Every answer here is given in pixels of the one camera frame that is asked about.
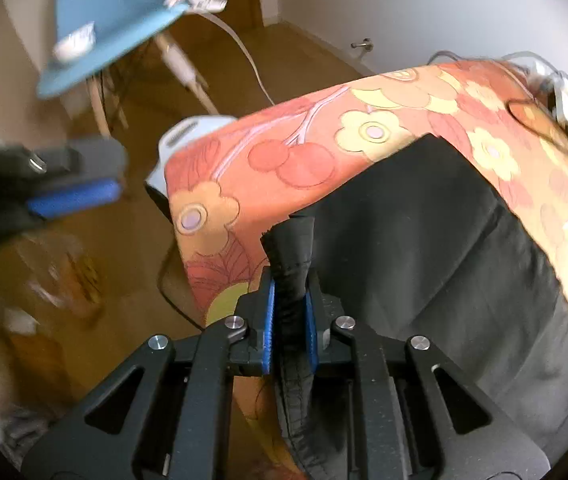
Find clear plastic bag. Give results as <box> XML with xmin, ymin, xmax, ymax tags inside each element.
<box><xmin>14</xmin><ymin>234</ymin><xmax>102</xmax><ymax>313</ymax></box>

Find black floor cable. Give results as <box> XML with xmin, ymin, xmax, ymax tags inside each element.
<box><xmin>156</xmin><ymin>244</ymin><xmax>205</xmax><ymax>332</ymax></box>

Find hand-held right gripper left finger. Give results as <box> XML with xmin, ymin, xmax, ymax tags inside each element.
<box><xmin>21</xmin><ymin>267</ymin><xmax>277</xmax><ymax>480</ymax></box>

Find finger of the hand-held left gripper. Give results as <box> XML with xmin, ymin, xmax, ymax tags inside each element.
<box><xmin>0</xmin><ymin>179</ymin><xmax>125</xmax><ymax>250</ymax></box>
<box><xmin>0</xmin><ymin>136</ymin><xmax>131</xmax><ymax>187</ymax></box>

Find white lamp cable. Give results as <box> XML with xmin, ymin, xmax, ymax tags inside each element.
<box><xmin>203</xmin><ymin>9</ymin><xmax>278</xmax><ymax>107</ymax></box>

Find grey cable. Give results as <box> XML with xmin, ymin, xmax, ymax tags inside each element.
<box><xmin>426</xmin><ymin>49</ymin><xmax>557</xmax><ymax>78</ymax></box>

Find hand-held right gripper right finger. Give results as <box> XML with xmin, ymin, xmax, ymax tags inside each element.
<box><xmin>304</xmin><ymin>269</ymin><xmax>549</xmax><ymax>480</ymax></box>

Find white object on chair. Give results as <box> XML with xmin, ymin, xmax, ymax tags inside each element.
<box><xmin>53</xmin><ymin>21</ymin><xmax>99</xmax><ymax>62</ymax></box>

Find white iron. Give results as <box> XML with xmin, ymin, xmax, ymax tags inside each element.
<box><xmin>145</xmin><ymin>115</ymin><xmax>239</xmax><ymax>197</ymax></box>

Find blue chair with wooden legs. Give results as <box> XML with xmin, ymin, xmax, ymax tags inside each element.
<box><xmin>36</xmin><ymin>0</ymin><xmax>225</xmax><ymax>136</ymax></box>

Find orange floral bedsheet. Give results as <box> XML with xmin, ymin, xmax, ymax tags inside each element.
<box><xmin>164</xmin><ymin>59</ymin><xmax>568</xmax><ymax>480</ymax></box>

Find black pants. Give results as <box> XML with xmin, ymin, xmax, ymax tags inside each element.
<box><xmin>261</xmin><ymin>134</ymin><xmax>568</xmax><ymax>480</ymax></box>

